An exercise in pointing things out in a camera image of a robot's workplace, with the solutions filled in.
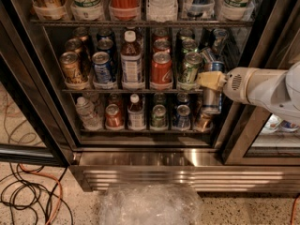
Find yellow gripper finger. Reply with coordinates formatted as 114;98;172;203
196;71;227;91

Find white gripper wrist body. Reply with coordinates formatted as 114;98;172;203
223;67;257;104

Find red bull can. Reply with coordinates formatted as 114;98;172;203
211;28;229;55
200;47;216;64
202;61;224;114

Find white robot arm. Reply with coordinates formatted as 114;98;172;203
196;62;300;126

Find front green can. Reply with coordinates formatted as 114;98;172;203
178;52;203;84

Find gold can bottom shelf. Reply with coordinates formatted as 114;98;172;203
194;110;214;132

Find middle green can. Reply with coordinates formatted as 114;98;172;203
181;38;199;54

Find blue can bottom shelf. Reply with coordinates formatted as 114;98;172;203
172;105;190;130

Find front red coke can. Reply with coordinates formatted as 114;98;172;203
151;52;172;84

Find red coke can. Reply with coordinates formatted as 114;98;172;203
153;39;171;53
151;52;172;84

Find blue can behind right door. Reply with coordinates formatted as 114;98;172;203
280;121;299;132

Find middle red coke can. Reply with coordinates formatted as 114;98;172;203
153;39;171;53

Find green can bottom shelf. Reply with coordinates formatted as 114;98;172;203
151;104;167;128

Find brown tea bottle middle shelf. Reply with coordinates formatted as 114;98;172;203
121;30;143;83

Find brown tea bottle shelf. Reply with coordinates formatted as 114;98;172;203
121;30;143;83
127;94;145;130

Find brown tea bottle bottom shelf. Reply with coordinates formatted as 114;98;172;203
127;94;145;130

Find red can bottom shelf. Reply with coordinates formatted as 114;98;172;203
105;104;124;128

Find stainless steel fridge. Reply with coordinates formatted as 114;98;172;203
0;0;300;193

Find front blue pepsi can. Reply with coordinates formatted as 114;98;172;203
92;52;115;84

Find blue pepsi can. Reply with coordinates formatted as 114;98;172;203
97;38;116;60
92;52;115;84

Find middle blue pepsi can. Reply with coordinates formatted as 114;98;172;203
97;38;116;60

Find clear water bottle bottom shelf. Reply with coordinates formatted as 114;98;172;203
75;97;102;130

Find front gold can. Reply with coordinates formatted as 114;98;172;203
59;52;84;83

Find middle gold can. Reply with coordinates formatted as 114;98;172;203
65;37;90;75

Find clear plastic bag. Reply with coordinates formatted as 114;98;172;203
99;184;203;225

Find orange cable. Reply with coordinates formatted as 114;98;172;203
18;162;64;225

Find black cables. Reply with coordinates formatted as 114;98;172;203
0;162;75;225

